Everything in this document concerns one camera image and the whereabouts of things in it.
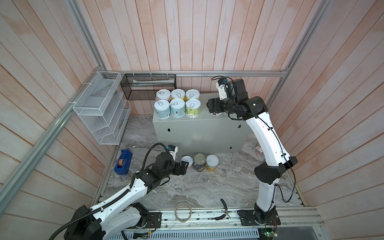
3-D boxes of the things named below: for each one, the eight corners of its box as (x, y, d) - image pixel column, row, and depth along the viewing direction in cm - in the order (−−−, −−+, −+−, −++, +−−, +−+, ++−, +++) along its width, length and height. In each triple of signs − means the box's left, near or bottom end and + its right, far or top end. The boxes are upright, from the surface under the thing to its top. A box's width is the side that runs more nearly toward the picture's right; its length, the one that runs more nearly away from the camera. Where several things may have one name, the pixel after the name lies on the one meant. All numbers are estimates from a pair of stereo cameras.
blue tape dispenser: (118, 174, 91) (113, 170, 85) (124, 154, 100) (120, 149, 94) (127, 174, 91) (123, 170, 85) (133, 155, 100) (129, 149, 94)
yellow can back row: (205, 171, 92) (207, 166, 85) (205, 160, 96) (206, 154, 90) (217, 171, 92) (219, 166, 85) (216, 160, 96) (218, 154, 90)
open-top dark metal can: (193, 171, 92) (193, 164, 84) (193, 160, 96) (193, 152, 88) (204, 171, 92) (206, 164, 84) (203, 160, 96) (205, 152, 88)
